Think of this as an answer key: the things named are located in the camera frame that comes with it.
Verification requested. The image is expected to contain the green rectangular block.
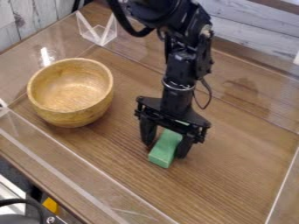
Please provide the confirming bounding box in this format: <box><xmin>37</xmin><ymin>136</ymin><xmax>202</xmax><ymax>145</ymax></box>
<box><xmin>148</xmin><ymin>129</ymin><xmax>182</xmax><ymax>169</ymax></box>

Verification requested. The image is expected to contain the clear acrylic corner bracket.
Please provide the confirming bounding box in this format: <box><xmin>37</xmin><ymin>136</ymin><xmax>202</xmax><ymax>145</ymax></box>
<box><xmin>74</xmin><ymin>11</ymin><xmax>117</xmax><ymax>46</ymax></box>

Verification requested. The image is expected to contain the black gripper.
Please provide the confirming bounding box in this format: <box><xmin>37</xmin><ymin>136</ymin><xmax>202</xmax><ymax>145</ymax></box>
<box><xmin>134</xmin><ymin>79</ymin><xmax>210</xmax><ymax>158</ymax></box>

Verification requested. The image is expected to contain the black cable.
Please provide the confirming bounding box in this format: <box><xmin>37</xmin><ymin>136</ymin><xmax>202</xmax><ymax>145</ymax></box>
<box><xmin>0</xmin><ymin>198</ymin><xmax>45</xmax><ymax>224</ymax></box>

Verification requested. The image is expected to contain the yellow button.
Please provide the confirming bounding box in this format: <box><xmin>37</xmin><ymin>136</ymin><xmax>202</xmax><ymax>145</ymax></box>
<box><xmin>41</xmin><ymin>198</ymin><xmax>59</xmax><ymax>214</ymax></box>

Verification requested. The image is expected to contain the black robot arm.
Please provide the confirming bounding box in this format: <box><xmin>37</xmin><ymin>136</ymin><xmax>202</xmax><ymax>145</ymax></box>
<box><xmin>106</xmin><ymin>0</ymin><xmax>213</xmax><ymax>158</ymax></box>

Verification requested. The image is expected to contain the clear acrylic tray wall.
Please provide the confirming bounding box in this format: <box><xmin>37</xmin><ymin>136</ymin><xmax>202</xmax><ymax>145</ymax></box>
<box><xmin>0</xmin><ymin>99</ymin><xmax>178</xmax><ymax>224</ymax></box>

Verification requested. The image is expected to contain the brown wooden bowl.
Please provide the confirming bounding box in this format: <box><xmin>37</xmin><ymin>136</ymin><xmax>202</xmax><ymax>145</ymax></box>
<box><xmin>26</xmin><ymin>58</ymin><xmax>113</xmax><ymax>128</ymax></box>

